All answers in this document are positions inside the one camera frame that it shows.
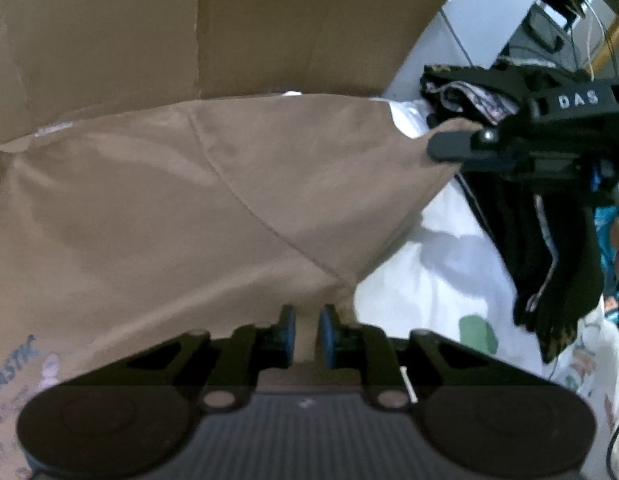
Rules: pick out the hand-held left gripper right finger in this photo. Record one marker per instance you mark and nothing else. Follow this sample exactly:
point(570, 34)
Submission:
point(325, 335)

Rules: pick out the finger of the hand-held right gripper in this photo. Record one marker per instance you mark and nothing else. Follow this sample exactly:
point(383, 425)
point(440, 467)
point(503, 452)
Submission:
point(464, 145)

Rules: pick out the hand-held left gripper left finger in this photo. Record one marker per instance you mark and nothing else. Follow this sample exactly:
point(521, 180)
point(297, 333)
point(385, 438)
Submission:
point(288, 335)

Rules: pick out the brown printed t-shirt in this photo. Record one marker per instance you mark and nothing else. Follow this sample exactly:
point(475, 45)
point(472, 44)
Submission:
point(164, 210)

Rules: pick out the teal cartoon printed cloth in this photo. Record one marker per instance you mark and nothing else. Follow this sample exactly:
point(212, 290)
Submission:
point(602, 225)

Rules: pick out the black folded garment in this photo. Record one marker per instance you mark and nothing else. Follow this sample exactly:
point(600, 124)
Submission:
point(529, 240)

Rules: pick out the white cabinet panel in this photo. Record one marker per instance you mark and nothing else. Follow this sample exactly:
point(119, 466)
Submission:
point(479, 25)

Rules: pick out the bear printed blanket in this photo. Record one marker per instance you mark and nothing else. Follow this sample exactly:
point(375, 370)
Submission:
point(439, 270)

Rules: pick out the flat cardboard sheet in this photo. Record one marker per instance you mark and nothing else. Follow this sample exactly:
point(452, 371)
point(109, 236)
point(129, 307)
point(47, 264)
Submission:
point(189, 25)

